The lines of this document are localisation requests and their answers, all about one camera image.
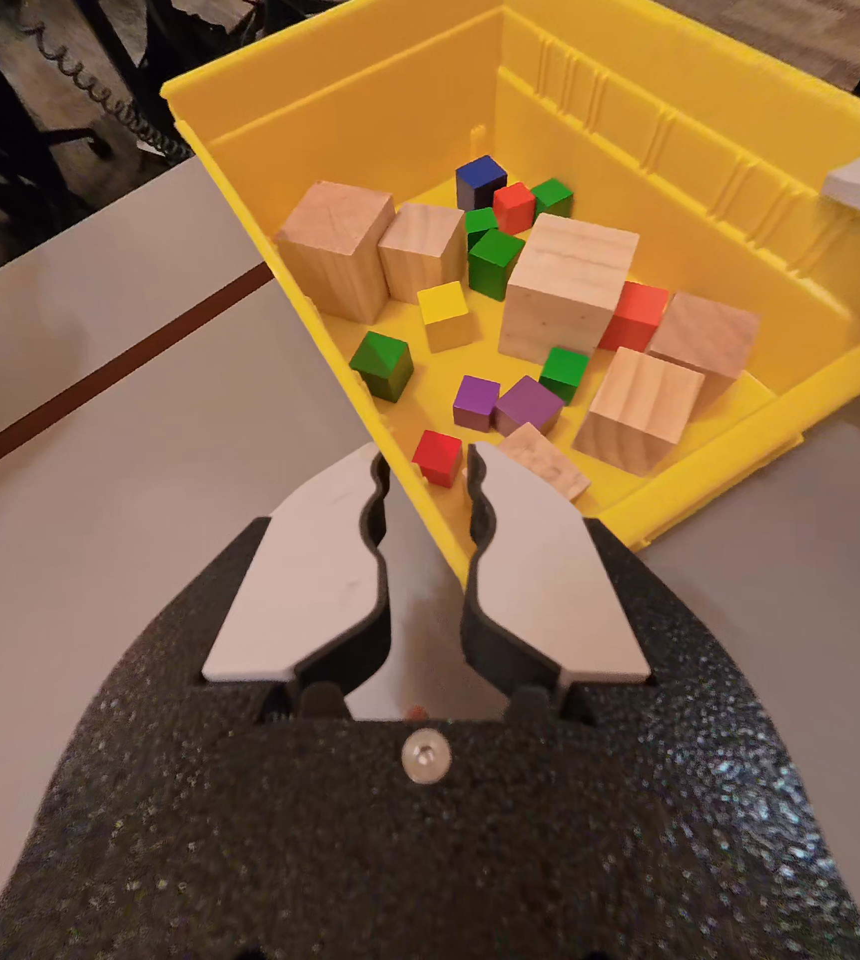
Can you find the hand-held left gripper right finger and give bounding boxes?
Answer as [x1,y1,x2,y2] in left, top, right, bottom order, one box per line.
[460,441,653,710]

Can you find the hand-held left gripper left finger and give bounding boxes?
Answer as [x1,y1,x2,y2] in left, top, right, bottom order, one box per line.
[201,441,393,710]

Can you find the group of plain wooden cubes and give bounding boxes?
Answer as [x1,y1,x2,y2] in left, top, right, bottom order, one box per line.
[274,180,762,502]

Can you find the group of small coloured cubes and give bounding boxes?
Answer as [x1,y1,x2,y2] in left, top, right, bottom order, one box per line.
[349,155,669,489]

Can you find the yellow plastic bin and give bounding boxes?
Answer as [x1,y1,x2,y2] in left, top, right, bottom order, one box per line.
[160,0,860,594]

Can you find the black coiled cable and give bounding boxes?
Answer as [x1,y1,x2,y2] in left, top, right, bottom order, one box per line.
[16,11,192,160]

